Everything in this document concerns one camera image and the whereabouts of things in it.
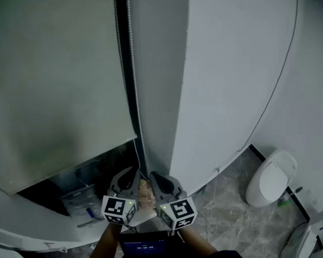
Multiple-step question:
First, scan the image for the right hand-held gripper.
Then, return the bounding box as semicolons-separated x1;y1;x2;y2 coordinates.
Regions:
146;170;200;232

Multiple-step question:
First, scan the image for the clear plastic bag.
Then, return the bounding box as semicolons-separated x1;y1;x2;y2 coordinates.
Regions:
58;182;106;220

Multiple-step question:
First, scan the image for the person's right forearm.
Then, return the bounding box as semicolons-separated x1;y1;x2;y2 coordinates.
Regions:
178;225;219;258

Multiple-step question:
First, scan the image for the black screen device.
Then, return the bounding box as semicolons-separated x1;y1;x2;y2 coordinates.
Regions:
117;229;186;258

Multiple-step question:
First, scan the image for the green bottle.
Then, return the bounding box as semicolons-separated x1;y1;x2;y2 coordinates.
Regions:
277;197;293;209

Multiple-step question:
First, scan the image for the white toilet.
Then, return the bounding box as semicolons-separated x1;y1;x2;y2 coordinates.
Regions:
245;147;299;210

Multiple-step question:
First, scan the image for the black-handled brush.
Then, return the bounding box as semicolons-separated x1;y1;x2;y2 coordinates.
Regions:
288;185;304;196

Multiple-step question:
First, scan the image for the white ceramic fixture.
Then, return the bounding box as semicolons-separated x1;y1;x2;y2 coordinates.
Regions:
278;221;321;258

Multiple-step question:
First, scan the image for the white roller blind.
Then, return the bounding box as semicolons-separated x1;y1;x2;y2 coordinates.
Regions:
0;0;143;201

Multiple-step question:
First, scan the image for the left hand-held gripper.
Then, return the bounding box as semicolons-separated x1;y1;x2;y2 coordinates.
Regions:
100;165;143;227

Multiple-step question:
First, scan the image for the person's left forearm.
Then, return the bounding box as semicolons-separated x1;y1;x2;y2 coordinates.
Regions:
88;221;122;258

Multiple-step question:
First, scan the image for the thin black wall cable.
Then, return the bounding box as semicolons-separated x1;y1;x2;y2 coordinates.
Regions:
237;0;298;155

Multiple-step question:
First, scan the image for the blue-handled scraper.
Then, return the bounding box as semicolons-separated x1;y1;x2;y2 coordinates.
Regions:
76;207;106;229

